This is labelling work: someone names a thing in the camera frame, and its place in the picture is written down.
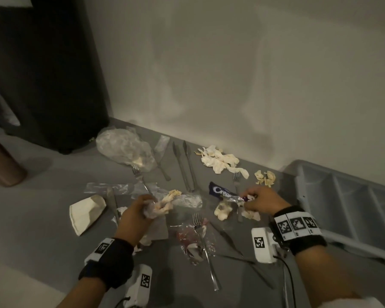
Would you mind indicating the person's right hand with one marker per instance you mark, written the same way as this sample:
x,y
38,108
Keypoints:
x,y
268,200

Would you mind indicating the person's left hand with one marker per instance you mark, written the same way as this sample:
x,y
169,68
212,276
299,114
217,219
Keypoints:
x,y
131,221

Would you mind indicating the person's right fingers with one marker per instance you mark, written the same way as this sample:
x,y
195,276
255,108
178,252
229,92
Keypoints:
x,y
251,199

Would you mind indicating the person's left fingers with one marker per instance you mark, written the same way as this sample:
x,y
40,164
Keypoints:
x,y
144,201

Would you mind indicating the tissue and plastic wad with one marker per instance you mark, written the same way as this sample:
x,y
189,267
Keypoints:
x,y
162,205

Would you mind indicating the blue snack wrapper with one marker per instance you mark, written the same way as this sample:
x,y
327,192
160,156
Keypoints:
x,y
219,190

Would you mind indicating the person's right forearm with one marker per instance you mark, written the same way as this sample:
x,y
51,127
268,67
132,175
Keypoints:
x,y
324,275

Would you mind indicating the person's left forearm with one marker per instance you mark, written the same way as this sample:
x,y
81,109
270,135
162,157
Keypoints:
x,y
83,293

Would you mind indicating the white torn tissue piece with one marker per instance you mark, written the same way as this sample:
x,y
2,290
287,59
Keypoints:
x,y
251,215

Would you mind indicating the small pale food scraps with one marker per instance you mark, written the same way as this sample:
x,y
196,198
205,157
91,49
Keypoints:
x,y
265,178

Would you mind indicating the pale food scrap lump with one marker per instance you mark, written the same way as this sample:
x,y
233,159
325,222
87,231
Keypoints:
x,y
223,211

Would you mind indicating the long clear plastic wrapper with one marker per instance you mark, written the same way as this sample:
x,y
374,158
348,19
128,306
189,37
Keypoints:
x,y
115,189

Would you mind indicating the flat grey tissue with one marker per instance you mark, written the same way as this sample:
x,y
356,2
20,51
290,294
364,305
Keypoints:
x,y
157,232

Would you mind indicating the short steel table knife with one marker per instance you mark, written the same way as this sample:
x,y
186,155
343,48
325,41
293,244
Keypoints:
x,y
163,171

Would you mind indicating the dark steel table knife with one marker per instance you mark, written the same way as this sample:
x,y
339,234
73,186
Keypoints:
x,y
227,240

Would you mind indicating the crumpled white tissue pile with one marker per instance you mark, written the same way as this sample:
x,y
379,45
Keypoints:
x,y
219,160

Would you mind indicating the black right wristband with markers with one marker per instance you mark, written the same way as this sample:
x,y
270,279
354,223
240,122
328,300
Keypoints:
x,y
296,229

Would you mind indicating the black wristband with markers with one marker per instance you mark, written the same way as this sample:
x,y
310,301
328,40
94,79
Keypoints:
x,y
110,263
296,229

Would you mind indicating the crumpled clear plastic bag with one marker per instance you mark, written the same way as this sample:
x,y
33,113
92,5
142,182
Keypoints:
x,y
123,145

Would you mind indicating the clear wrapper with red print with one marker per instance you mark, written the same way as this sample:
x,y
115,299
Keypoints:
x,y
189,240

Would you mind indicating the small clear plastic wrapper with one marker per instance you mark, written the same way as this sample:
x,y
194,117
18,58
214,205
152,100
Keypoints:
x,y
162,144

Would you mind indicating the crushed white paper cup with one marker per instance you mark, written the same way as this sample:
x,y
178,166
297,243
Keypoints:
x,y
85,214

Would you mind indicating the large steel fork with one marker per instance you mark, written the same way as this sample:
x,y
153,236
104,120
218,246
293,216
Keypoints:
x,y
205,250

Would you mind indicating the black left wristband with markers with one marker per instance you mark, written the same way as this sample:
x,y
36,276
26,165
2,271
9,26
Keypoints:
x,y
110,263

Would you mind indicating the grey plastic cutlery tray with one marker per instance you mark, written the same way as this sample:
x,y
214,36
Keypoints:
x,y
346,205

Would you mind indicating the white sleeve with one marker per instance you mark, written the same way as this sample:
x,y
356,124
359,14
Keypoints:
x,y
353,303

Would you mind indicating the brown cup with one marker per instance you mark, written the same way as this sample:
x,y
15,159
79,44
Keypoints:
x,y
1,165

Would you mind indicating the black cabinet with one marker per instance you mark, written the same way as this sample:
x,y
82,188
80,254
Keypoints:
x,y
45,67

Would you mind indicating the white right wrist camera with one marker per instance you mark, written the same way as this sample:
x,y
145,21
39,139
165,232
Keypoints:
x,y
262,245

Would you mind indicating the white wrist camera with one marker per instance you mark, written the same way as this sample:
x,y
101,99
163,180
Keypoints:
x,y
262,245
139,283

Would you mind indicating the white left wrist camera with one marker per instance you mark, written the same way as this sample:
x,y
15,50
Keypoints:
x,y
139,283

